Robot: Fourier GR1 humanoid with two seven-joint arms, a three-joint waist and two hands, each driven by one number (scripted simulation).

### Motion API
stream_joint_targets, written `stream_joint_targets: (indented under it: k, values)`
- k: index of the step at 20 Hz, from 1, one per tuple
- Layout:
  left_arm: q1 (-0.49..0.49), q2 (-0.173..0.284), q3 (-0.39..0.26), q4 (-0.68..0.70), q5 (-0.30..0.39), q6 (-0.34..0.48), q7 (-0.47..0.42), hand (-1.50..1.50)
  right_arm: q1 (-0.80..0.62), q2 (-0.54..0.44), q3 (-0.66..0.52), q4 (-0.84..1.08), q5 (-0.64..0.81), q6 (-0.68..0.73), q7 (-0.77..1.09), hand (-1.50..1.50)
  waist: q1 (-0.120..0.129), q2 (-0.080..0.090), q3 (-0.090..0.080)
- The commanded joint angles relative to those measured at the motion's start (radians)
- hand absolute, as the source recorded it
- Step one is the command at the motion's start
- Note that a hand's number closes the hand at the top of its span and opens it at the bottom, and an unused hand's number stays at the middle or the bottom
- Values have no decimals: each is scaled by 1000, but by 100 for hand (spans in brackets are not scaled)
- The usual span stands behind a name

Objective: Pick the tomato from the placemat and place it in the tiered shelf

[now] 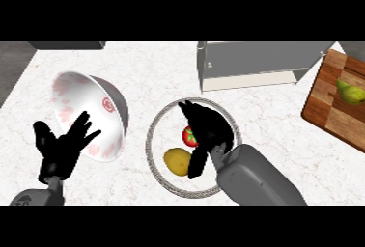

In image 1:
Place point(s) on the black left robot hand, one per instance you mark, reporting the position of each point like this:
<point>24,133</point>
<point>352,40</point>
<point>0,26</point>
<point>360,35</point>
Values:
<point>59,151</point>

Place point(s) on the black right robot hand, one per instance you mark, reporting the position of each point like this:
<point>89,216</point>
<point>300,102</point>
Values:
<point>208,127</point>

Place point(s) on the dark grey appliance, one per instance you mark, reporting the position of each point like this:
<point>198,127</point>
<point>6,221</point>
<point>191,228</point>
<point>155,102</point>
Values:
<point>66,45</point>

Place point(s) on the wooden cutting board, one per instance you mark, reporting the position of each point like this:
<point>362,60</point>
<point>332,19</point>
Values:
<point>340,99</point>

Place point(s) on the grey tiered shelf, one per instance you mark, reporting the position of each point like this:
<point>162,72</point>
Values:
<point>256,62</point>

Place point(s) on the white bowl with red pattern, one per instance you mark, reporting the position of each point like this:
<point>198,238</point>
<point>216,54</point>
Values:
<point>87,112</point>

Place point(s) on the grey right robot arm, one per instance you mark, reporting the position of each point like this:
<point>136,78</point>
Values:
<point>256,180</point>

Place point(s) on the green pear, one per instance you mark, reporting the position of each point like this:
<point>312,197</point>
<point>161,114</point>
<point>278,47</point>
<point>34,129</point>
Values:
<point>352,93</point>

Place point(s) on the red tomato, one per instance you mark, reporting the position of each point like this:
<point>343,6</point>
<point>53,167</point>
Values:
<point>188,137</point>

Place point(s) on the yellow potato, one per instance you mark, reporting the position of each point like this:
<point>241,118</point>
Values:
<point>177,161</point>

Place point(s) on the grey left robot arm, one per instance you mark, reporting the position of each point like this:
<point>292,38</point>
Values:
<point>41,193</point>

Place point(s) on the round white placemat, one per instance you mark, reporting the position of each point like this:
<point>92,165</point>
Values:
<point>161,138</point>

